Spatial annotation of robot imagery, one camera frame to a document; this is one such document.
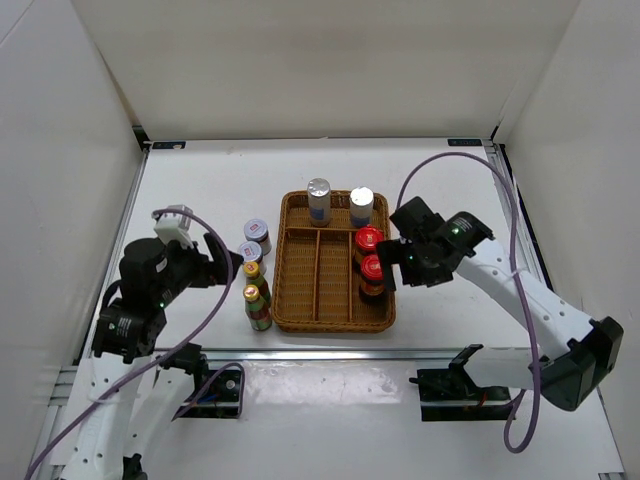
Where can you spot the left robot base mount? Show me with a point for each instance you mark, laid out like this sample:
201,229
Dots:
218,392

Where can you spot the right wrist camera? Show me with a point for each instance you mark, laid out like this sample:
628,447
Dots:
415,221

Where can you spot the red-lid sauce jar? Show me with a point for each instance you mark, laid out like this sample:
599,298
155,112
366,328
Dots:
371,284
365,241

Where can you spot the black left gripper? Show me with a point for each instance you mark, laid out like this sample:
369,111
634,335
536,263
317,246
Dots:
208,272

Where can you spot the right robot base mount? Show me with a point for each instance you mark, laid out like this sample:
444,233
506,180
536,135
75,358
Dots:
444,399

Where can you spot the far grey-lid spice jar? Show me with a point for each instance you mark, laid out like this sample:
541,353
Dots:
257,230

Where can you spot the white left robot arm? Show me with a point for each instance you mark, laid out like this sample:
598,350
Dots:
134,395

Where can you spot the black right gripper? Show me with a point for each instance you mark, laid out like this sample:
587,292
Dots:
393,252

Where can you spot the yellow-cap sauce bottle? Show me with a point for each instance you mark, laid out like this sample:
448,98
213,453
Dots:
254,276
256,308

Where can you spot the brown wicker divided tray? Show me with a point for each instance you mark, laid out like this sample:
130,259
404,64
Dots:
315,286

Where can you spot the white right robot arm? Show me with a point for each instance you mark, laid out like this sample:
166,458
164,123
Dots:
576,352

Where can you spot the grey-lid spice jar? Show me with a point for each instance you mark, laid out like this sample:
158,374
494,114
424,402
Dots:
257,230
251,251

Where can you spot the near grey-lid spice jar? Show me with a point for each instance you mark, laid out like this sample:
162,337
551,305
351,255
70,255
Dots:
251,251

